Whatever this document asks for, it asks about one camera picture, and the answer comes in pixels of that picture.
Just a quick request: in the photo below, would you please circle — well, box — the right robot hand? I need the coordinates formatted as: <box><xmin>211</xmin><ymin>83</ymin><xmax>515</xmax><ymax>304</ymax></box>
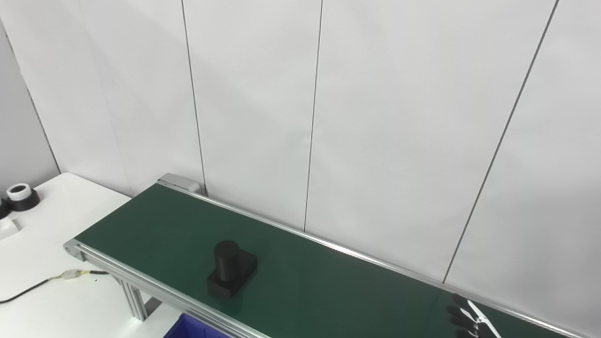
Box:
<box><xmin>446</xmin><ymin>293</ymin><xmax>501</xmax><ymax>338</ymax></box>

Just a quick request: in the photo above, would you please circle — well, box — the black cylinder block part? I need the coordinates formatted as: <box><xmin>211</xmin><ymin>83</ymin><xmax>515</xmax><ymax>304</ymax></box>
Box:
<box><xmin>206</xmin><ymin>240</ymin><xmax>258</xmax><ymax>299</ymax></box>

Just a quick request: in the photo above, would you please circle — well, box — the green conveyor belt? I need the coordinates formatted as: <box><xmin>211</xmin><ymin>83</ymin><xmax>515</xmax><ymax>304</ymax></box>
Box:
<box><xmin>63</xmin><ymin>181</ymin><xmax>601</xmax><ymax>338</ymax></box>

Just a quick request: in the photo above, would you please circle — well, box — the blue plastic bin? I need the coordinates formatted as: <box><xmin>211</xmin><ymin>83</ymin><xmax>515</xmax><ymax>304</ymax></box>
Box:
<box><xmin>163</xmin><ymin>313</ymin><xmax>231</xmax><ymax>338</ymax></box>

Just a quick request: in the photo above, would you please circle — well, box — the grey conveyor end housing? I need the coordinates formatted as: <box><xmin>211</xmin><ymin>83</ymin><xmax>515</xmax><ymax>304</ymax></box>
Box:
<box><xmin>157</xmin><ymin>173</ymin><xmax>207</xmax><ymax>196</ymax></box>

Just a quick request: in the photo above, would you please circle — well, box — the aluminium conveyor leg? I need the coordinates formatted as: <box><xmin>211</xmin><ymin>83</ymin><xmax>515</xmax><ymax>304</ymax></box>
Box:
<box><xmin>116</xmin><ymin>277</ymin><xmax>161</xmax><ymax>323</ymax></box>

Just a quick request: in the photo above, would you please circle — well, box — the black white tape roll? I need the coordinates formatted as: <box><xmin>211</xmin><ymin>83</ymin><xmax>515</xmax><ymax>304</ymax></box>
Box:
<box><xmin>6</xmin><ymin>183</ymin><xmax>41</xmax><ymax>212</ymax></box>

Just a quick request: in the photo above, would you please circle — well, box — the white flat object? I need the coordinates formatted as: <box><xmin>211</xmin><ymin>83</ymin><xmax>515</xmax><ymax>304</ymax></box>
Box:
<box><xmin>0</xmin><ymin>217</ymin><xmax>21</xmax><ymax>241</ymax></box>

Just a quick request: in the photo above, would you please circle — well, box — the black cable with yellow tape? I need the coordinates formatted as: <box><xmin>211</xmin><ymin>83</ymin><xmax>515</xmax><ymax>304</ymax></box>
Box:
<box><xmin>0</xmin><ymin>269</ymin><xmax>111</xmax><ymax>305</ymax></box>

